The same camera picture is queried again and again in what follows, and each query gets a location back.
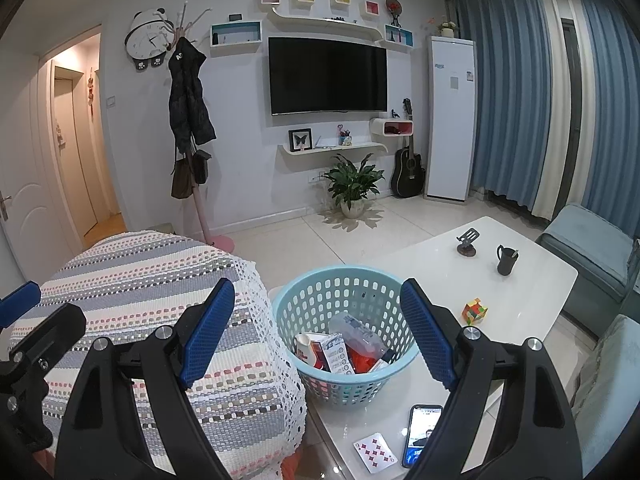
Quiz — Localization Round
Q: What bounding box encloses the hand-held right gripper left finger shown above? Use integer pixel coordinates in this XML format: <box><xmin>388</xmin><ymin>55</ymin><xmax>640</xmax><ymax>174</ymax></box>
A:
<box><xmin>54</xmin><ymin>278</ymin><xmax>237</xmax><ymax>480</ymax></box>

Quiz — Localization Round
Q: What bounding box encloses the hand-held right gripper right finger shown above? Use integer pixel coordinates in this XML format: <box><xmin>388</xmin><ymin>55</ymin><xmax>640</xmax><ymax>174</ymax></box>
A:
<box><xmin>399</xmin><ymin>278</ymin><xmax>583</xmax><ymax>480</ymax></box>

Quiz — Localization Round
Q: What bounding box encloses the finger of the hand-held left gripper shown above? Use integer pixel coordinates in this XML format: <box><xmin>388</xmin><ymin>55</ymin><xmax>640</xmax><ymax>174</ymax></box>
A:
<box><xmin>0</xmin><ymin>281</ymin><xmax>42</xmax><ymax>318</ymax></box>
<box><xmin>7</xmin><ymin>302</ymin><xmax>87</xmax><ymax>376</ymax></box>

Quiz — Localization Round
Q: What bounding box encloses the white milk carton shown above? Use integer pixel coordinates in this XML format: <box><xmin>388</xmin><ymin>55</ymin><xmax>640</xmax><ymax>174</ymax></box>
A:
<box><xmin>312</xmin><ymin>332</ymin><xmax>358</xmax><ymax>375</ymax></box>

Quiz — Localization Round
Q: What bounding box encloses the light blue plastic basket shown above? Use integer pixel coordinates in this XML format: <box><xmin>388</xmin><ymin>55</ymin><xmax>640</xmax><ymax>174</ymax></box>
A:
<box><xmin>271</xmin><ymin>266</ymin><xmax>421</xmax><ymax>407</ymax></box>

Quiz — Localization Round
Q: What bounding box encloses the small black shoulder bag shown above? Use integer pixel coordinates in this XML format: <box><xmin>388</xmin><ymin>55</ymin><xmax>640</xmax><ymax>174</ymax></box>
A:
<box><xmin>192</xmin><ymin>149</ymin><xmax>211</xmax><ymax>184</ymax></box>

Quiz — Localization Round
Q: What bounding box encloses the colourful puzzle cube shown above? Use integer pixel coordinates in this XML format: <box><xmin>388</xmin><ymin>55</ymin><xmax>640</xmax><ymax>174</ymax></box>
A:
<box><xmin>461</xmin><ymin>297</ymin><xmax>488</xmax><ymax>326</ymax></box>

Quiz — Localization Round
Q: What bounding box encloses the red packet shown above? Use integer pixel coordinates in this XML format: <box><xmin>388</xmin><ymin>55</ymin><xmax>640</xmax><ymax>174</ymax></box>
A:
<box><xmin>345</xmin><ymin>342</ymin><xmax>386</xmax><ymax>375</ymax></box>

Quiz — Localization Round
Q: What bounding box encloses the striped knitted blanket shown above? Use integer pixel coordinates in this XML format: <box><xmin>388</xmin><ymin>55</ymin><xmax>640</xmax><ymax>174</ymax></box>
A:
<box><xmin>7</xmin><ymin>230</ymin><xmax>308</xmax><ymax>480</ymax></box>

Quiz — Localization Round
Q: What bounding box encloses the black phone stand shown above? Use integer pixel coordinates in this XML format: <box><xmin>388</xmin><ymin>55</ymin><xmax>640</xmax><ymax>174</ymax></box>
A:
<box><xmin>456</xmin><ymin>228</ymin><xmax>482</xmax><ymax>257</ymax></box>

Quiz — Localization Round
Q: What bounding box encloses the black smartphone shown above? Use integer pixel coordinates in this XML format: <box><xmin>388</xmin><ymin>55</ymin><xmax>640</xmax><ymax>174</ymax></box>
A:
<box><xmin>401</xmin><ymin>404</ymin><xmax>444</xmax><ymax>470</ymax></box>

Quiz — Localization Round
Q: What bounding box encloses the black cup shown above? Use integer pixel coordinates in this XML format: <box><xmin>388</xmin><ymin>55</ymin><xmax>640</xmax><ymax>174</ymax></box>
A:
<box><xmin>496</xmin><ymin>244</ymin><xmax>521</xmax><ymax>277</ymax></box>

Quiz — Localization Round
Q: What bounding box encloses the pink coat rack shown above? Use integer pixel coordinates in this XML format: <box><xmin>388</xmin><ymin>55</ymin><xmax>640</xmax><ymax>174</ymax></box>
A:
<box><xmin>172</xmin><ymin>2</ymin><xmax>236</xmax><ymax>256</ymax></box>

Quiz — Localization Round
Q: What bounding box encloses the playing card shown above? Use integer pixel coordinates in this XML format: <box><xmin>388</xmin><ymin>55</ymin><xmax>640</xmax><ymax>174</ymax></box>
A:
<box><xmin>352</xmin><ymin>431</ymin><xmax>399</xmax><ymax>474</ymax></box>

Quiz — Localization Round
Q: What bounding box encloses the white door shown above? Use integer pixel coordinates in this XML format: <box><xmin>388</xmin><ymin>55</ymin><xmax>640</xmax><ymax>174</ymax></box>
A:
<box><xmin>0</xmin><ymin>75</ymin><xmax>51</xmax><ymax>286</ymax></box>

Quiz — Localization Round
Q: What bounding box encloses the brown handbag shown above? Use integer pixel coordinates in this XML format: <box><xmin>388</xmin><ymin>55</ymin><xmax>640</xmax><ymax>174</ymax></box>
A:
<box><xmin>171</xmin><ymin>155</ymin><xmax>195</xmax><ymax>200</ymax></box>

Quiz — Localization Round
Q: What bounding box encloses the black guitar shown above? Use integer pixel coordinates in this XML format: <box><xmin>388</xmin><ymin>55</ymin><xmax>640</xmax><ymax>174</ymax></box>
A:
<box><xmin>390</xmin><ymin>98</ymin><xmax>427</xmax><ymax>198</ymax></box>

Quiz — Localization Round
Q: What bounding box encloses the orange sofa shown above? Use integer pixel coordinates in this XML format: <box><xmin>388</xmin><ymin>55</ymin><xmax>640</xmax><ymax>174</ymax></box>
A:
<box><xmin>280</xmin><ymin>447</ymin><xmax>308</xmax><ymax>480</ymax></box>

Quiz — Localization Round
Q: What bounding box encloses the green potted plant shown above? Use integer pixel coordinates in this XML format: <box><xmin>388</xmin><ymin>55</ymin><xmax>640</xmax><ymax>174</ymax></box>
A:
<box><xmin>322</xmin><ymin>154</ymin><xmax>387</xmax><ymax>219</ymax></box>

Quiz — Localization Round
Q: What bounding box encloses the grey blue ottoman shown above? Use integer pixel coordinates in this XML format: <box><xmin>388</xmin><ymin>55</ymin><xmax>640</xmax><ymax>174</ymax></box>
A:
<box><xmin>537</xmin><ymin>204</ymin><xmax>636</xmax><ymax>336</ymax></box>

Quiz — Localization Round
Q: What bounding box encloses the pale grey cushioned chair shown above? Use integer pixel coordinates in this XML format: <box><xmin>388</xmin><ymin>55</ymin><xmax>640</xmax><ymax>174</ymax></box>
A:
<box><xmin>570</xmin><ymin>314</ymin><xmax>640</xmax><ymax>461</ymax></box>

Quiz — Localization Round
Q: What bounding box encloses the white standing air conditioner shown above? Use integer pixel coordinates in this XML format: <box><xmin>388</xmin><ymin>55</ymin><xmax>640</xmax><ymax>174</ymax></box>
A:
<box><xmin>425</xmin><ymin>35</ymin><xmax>476</xmax><ymax>203</ymax></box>

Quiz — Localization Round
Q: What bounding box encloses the white cubby shelf red inside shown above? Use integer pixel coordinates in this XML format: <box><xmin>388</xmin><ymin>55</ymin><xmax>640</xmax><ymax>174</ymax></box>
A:
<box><xmin>370</xmin><ymin>117</ymin><xmax>415</xmax><ymax>138</ymax></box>

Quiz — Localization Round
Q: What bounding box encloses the black coat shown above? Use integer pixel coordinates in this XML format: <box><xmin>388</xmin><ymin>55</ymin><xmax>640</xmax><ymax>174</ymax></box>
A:
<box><xmin>167</xmin><ymin>36</ymin><xmax>217</xmax><ymax>153</ymax></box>

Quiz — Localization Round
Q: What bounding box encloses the blue curtain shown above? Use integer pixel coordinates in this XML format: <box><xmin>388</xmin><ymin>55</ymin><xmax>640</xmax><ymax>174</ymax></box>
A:
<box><xmin>444</xmin><ymin>0</ymin><xmax>558</xmax><ymax>211</ymax></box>
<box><xmin>575</xmin><ymin>0</ymin><xmax>640</xmax><ymax>241</ymax></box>

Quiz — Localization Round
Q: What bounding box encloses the beige curtain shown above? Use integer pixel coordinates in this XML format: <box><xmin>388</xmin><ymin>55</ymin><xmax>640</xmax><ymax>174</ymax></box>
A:
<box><xmin>530</xmin><ymin>0</ymin><xmax>591</xmax><ymax>221</ymax></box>

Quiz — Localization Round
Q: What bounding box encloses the wide white box shelf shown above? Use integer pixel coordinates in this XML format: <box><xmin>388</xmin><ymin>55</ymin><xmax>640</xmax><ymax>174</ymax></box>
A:
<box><xmin>210</xmin><ymin>20</ymin><xmax>263</xmax><ymax>50</ymax></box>

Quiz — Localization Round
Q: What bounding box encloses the small blue box shelf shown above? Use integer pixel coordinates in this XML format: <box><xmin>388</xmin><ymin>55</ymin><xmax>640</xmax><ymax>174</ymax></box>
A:
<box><xmin>384</xmin><ymin>24</ymin><xmax>414</xmax><ymax>47</ymax></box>

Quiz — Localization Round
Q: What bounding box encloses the curved white wall shelf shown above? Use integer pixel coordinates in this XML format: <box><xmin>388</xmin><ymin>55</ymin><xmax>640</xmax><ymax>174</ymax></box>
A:
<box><xmin>278</xmin><ymin>141</ymin><xmax>388</xmax><ymax>159</ymax></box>

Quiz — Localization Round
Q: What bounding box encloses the black wall television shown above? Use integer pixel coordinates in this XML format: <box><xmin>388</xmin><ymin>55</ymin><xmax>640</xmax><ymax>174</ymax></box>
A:
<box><xmin>268</xmin><ymin>36</ymin><xmax>389</xmax><ymax>117</ymax></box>

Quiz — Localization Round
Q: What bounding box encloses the panda wall clock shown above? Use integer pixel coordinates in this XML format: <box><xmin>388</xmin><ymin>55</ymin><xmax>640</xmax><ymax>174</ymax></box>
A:
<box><xmin>123</xmin><ymin>7</ymin><xmax>175</xmax><ymax>71</ymax></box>

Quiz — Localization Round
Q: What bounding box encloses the long white wall shelf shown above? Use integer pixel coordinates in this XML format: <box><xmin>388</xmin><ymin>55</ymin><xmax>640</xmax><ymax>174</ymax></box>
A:
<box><xmin>266</xmin><ymin>7</ymin><xmax>386</xmax><ymax>41</ymax></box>

